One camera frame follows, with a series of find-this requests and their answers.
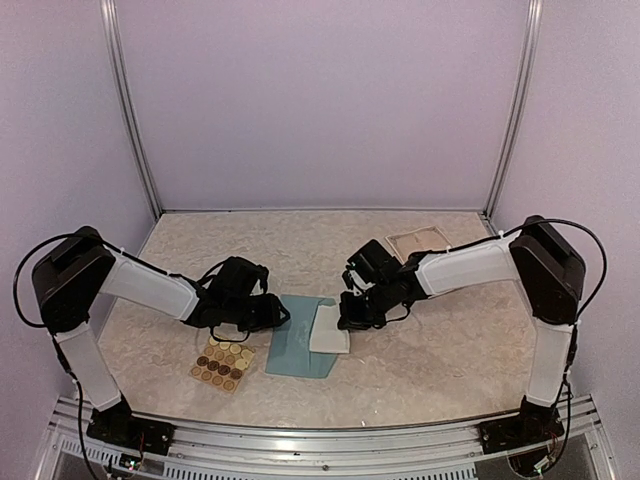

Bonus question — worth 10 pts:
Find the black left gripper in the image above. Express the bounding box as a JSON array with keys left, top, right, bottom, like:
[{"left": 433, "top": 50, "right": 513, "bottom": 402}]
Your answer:
[{"left": 225, "top": 294, "right": 291, "bottom": 333}]

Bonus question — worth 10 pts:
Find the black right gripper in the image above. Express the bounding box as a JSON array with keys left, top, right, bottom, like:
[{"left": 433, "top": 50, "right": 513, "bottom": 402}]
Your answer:
[{"left": 338, "top": 279, "right": 395, "bottom": 329}]

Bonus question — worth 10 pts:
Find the beige lined letter paper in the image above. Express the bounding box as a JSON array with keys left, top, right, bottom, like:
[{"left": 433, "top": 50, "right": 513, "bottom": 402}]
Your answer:
[{"left": 309, "top": 305, "right": 350, "bottom": 354}]

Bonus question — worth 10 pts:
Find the teal blue envelope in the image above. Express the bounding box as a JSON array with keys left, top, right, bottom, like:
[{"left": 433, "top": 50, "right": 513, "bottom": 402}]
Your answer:
[{"left": 265, "top": 295, "right": 337, "bottom": 379}]

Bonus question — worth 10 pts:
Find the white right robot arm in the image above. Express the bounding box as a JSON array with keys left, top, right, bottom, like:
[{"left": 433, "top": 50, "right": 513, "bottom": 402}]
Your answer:
[{"left": 337, "top": 215, "right": 593, "bottom": 444}]

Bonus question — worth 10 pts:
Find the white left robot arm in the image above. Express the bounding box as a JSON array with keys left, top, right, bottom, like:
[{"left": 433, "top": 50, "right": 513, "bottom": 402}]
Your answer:
[{"left": 12, "top": 226, "right": 290, "bottom": 445}]

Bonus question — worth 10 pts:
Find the round sticker seal sheet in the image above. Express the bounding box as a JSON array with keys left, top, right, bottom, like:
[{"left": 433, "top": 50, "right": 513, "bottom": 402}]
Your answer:
[{"left": 189, "top": 337, "right": 255, "bottom": 394}]

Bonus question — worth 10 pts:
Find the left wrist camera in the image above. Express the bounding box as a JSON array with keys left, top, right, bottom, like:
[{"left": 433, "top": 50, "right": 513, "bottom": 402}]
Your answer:
[{"left": 216, "top": 256, "right": 269, "bottom": 297}]

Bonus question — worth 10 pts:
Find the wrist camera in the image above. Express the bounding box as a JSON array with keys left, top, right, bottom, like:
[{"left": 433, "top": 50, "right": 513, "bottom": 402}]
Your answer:
[
  {"left": 342, "top": 239, "right": 402, "bottom": 292},
  {"left": 216, "top": 256, "right": 269, "bottom": 297}
]

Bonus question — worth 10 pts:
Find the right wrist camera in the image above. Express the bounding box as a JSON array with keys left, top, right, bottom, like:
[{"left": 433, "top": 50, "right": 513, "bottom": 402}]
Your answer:
[{"left": 342, "top": 239, "right": 402, "bottom": 292}]

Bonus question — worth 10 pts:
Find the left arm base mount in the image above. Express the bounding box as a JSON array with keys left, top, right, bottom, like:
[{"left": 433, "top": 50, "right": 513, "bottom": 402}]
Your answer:
[{"left": 87, "top": 396, "right": 175, "bottom": 456}]

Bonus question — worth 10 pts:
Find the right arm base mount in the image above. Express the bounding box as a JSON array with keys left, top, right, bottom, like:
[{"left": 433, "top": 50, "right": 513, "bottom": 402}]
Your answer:
[{"left": 478, "top": 398, "right": 565, "bottom": 455}]

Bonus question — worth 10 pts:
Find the aluminium front rail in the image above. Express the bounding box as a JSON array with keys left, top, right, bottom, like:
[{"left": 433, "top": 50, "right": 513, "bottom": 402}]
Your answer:
[{"left": 31, "top": 396, "right": 615, "bottom": 479}]

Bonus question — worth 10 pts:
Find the left aluminium frame post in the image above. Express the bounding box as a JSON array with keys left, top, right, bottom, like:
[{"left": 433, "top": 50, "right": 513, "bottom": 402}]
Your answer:
[{"left": 99, "top": 0, "right": 164, "bottom": 221}]

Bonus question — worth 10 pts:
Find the aluminium frame post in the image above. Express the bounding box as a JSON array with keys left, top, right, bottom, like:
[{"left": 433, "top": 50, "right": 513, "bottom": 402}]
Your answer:
[
  {"left": 99, "top": 0, "right": 164, "bottom": 221},
  {"left": 483, "top": 0, "right": 544, "bottom": 222}
]

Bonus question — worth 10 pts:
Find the right aluminium frame post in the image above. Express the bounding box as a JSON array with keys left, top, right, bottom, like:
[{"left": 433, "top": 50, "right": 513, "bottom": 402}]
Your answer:
[{"left": 483, "top": 0, "right": 544, "bottom": 222}]

